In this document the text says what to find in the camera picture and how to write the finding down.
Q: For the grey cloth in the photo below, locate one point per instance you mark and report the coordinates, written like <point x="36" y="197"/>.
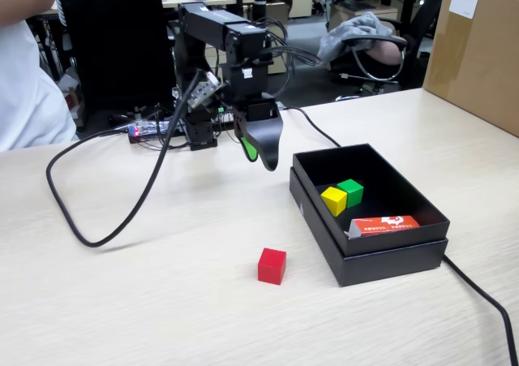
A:
<point x="357" y="31"/>

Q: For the seated person white shirt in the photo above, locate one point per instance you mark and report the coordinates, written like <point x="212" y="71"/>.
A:
<point x="28" y="98"/>

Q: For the red cube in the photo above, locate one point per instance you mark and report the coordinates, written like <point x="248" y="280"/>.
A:
<point x="271" y="266"/>

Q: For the person in striped shirt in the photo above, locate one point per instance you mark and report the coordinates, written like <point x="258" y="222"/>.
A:
<point x="61" y="15"/>

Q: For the black office chair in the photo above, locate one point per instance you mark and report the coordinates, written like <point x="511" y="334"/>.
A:
<point x="117" y="45"/>

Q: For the black cardboard box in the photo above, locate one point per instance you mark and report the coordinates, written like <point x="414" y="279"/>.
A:
<point x="385" y="179"/>

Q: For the yellow cube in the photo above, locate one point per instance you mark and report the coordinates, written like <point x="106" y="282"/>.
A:
<point x="333" y="201"/>

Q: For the controller board with red light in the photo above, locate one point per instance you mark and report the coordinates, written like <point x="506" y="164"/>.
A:
<point x="142" y="130"/>

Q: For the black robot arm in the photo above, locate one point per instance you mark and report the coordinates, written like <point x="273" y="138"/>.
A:
<point x="211" y="21"/>

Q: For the orange matchbox white print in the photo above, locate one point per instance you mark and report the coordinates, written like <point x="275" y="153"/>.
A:
<point x="389" y="225"/>

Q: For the black box lid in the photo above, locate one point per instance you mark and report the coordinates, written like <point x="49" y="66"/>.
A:
<point x="385" y="266"/>

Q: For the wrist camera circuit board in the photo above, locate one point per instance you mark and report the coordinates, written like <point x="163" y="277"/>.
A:
<point x="204" y="90"/>

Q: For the green cube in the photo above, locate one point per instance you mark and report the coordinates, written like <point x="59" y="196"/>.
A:
<point x="353" y="193"/>

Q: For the brown cardboard box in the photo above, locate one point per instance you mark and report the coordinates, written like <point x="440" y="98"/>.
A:
<point x="478" y="57"/>

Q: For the chrome frame office chair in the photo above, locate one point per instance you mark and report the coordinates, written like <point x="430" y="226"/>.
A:
<point x="377" y="39"/>

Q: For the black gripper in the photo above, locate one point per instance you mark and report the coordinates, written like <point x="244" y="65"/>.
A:
<point x="251" y="86"/>

